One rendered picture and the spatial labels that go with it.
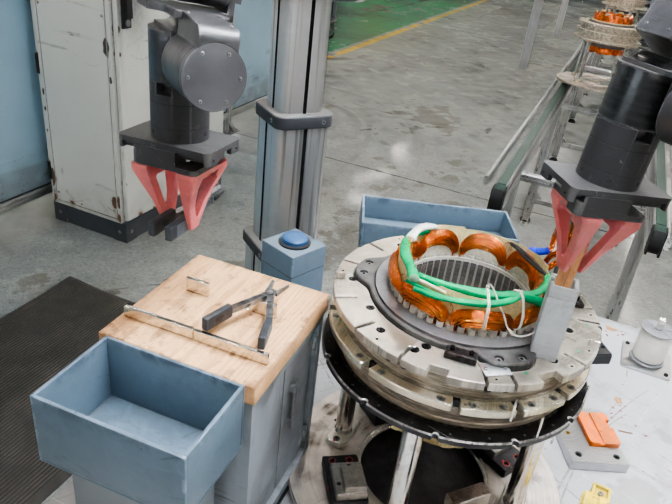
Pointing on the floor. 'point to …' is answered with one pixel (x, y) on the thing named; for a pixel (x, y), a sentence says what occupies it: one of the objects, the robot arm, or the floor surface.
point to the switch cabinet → (97, 110)
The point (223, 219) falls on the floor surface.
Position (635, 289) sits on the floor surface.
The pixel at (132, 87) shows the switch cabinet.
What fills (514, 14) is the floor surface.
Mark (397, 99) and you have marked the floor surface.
